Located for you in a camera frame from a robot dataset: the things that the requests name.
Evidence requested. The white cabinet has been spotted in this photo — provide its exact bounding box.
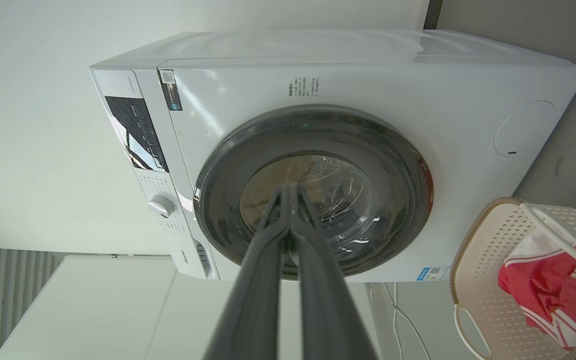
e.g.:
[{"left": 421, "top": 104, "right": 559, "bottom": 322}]
[{"left": 0, "top": 255, "right": 381, "bottom": 360}]

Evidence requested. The white front-load washing machine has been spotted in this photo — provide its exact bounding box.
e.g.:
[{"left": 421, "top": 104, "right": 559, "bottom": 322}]
[{"left": 89, "top": 29, "right": 576, "bottom": 283}]

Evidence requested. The round dark glass washer door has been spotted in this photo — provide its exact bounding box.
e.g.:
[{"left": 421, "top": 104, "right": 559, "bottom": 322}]
[{"left": 193, "top": 105, "right": 434, "bottom": 278}]

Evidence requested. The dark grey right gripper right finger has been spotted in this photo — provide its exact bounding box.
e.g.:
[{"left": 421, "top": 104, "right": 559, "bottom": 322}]
[{"left": 288, "top": 183, "right": 378, "bottom": 360}]

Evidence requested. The silver washer control knob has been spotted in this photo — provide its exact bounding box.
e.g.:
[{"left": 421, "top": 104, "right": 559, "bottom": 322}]
[{"left": 148, "top": 195, "right": 175, "bottom": 219}]

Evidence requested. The cream perforated laundry basket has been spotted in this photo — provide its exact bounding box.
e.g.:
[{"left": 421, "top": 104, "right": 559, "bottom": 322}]
[{"left": 449, "top": 197, "right": 576, "bottom": 360}]

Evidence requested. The red white striped garment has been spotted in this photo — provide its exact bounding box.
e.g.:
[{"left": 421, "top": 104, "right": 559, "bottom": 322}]
[{"left": 497, "top": 231, "right": 576, "bottom": 351}]

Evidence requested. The white power cable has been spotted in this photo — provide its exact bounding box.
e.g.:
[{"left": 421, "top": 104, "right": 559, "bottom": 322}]
[{"left": 382, "top": 282, "right": 431, "bottom": 360}]

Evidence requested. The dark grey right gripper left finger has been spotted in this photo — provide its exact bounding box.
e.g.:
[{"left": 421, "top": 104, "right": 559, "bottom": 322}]
[{"left": 203, "top": 184, "right": 291, "bottom": 360}]

